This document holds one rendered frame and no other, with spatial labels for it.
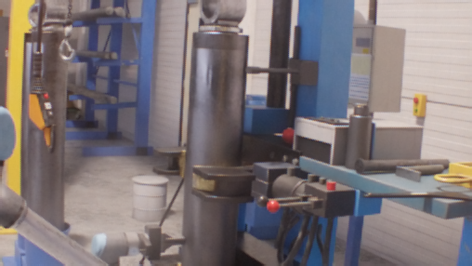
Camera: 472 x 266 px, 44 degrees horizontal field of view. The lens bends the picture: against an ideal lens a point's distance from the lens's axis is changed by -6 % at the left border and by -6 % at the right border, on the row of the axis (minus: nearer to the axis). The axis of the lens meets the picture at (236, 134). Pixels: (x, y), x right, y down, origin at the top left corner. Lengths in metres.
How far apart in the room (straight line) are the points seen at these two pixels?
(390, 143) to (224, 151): 0.60
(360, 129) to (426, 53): 2.35
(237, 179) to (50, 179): 1.61
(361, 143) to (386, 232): 2.66
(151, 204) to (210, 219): 2.80
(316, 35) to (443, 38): 1.80
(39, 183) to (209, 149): 1.43
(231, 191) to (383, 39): 1.16
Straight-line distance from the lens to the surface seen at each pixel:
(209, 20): 2.32
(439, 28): 4.20
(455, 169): 1.90
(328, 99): 2.50
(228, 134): 2.28
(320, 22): 2.47
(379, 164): 1.95
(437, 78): 4.18
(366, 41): 2.89
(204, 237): 2.35
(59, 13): 3.44
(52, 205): 3.51
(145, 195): 5.10
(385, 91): 2.92
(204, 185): 2.16
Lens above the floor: 1.40
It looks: 7 degrees down
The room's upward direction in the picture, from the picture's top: 4 degrees clockwise
